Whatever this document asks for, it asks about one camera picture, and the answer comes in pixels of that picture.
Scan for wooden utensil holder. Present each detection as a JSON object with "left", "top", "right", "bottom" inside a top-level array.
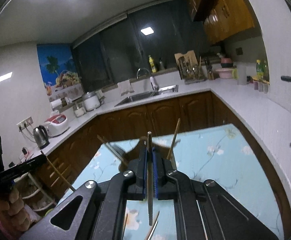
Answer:
[{"left": 118, "top": 137, "right": 181, "bottom": 172}]

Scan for metal chopstick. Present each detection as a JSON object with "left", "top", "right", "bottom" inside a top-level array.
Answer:
[{"left": 147, "top": 132, "right": 154, "bottom": 226}]

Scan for dish rack with utensils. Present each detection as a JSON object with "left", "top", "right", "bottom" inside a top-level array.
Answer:
[{"left": 179, "top": 57, "right": 206, "bottom": 85}]

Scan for left hand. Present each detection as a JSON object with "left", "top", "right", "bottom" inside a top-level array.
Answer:
[{"left": 0, "top": 188, "right": 31, "bottom": 239}]

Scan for floral light blue tablecloth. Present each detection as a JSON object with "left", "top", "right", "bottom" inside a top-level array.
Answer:
[{"left": 72, "top": 125, "right": 284, "bottom": 239}]

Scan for lower wooden cabinets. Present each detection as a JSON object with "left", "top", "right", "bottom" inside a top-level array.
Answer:
[{"left": 48, "top": 91, "right": 291, "bottom": 238}]

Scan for wooden cabinets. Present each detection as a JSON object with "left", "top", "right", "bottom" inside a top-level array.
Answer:
[
  {"left": 48, "top": 91, "right": 291, "bottom": 238},
  {"left": 185, "top": 0, "right": 256, "bottom": 45}
]

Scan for steel electric kettle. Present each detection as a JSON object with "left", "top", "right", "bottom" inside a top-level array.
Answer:
[{"left": 33, "top": 125, "right": 49, "bottom": 150}]

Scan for red white pressure cooker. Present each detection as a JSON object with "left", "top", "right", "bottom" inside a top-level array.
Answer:
[{"left": 43, "top": 114, "right": 69, "bottom": 138}]

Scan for white lidded jar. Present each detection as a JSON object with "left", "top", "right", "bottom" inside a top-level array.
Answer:
[{"left": 73, "top": 102, "right": 86, "bottom": 118}]

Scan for white rice cooker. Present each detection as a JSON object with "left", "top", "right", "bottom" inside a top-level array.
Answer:
[{"left": 81, "top": 92, "right": 101, "bottom": 112}]

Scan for fruit poster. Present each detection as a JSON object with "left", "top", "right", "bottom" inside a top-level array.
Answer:
[{"left": 37, "top": 44, "right": 83, "bottom": 102}]

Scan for stainless steel sink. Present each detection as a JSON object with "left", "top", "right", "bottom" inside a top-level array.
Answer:
[{"left": 116, "top": 85, "right": 179, "bottom": 107}]

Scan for hanging dish cloth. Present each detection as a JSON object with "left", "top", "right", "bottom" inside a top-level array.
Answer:
[{"left": 117, "top": 80, "right": 135, "bottom": 96}]

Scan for chrome faucet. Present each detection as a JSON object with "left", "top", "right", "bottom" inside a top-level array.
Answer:
[{"left": 136, "top": 68, "right": 159, "bottom": 92}]

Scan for pink basin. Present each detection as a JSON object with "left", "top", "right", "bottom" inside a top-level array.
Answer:
[{"left": 215, "top": 68, "right": 237, "bottom": 79}]

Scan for wooden knife block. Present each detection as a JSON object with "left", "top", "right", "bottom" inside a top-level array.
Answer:
[{"left": 205, "top": 57, "right": 214, "bottom": 80}]

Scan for yellow dish soap bottle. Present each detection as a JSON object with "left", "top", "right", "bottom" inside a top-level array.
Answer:
[{"left": 149, "top": 55, "right": 157, "bottom": 73}]

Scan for upper wooden cabinets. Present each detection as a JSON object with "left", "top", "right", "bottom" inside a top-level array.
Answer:
[{"left": 185, "top": 0, "right": 256, "bottom": 45}]

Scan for wall power outlet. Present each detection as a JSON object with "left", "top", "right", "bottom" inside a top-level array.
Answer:
[{"left": 17, "top": 116, "right": 33, "bottom": 132}]

